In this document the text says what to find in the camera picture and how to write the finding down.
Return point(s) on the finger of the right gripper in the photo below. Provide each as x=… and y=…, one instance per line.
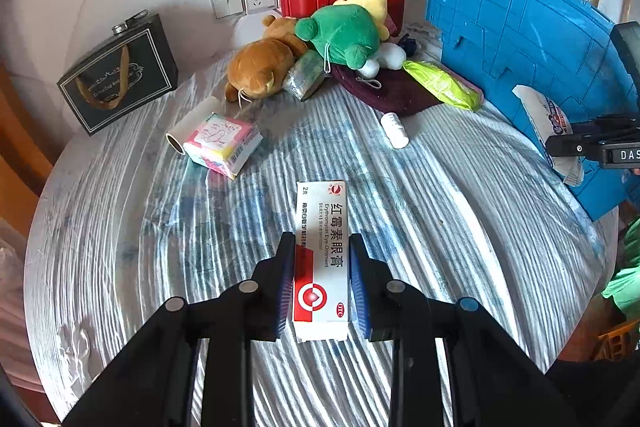
x=587, y=142

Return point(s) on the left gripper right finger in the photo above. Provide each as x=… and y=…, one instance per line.
x=491, y=379

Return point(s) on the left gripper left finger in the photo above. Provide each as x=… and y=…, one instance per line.
x=151, y=381

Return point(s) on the white snack bag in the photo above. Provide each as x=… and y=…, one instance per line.
x=548, y=120

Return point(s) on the green wet wipes pack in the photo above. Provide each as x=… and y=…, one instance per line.
x=447, y=86

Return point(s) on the white medicine bottle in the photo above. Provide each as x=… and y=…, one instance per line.
x=394, y=130

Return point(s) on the maroon fabric hat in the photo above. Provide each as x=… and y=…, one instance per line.
x=391, y=91

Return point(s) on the white duck plush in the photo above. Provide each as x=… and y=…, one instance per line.
x=387, y=56

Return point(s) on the red white medicine box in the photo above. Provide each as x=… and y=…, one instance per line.
x=321, y=268

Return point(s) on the pink pastel tissue box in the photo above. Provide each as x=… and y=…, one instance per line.
x=223, y=144

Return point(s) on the green yellow plush toy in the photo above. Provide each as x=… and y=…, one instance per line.
x=346, y=33

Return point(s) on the white paper roll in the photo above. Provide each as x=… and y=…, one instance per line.
x=178, y=135

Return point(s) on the brown bear plush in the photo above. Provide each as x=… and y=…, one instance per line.
x=259, y=68

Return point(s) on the blue plastic crate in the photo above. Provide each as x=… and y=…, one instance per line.
x=560, y=48

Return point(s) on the black gift bag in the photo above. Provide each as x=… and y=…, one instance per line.
x=133, y=67

